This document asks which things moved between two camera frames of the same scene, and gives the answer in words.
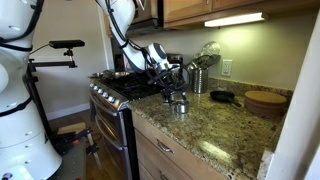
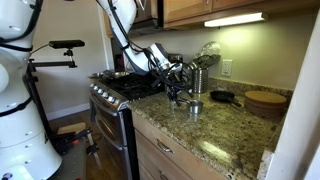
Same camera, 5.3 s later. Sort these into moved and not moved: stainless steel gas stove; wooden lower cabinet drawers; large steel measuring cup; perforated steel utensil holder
Moved: large steel measuring cup
Not moved: stainless steel gas stove; wooden lower cabinet drawers; perforated steel utensil holder
